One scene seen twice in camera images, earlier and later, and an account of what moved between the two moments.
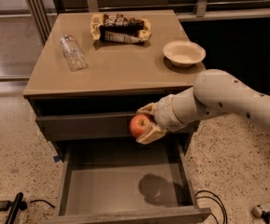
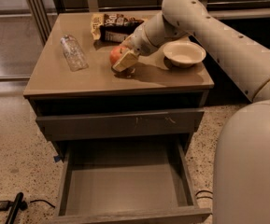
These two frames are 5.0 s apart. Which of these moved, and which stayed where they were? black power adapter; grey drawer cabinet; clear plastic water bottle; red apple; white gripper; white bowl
Moved: red apple; white gripper
Stayed: black power adapter; grey drawer cabinet; white bowl; clear plastic water bottle
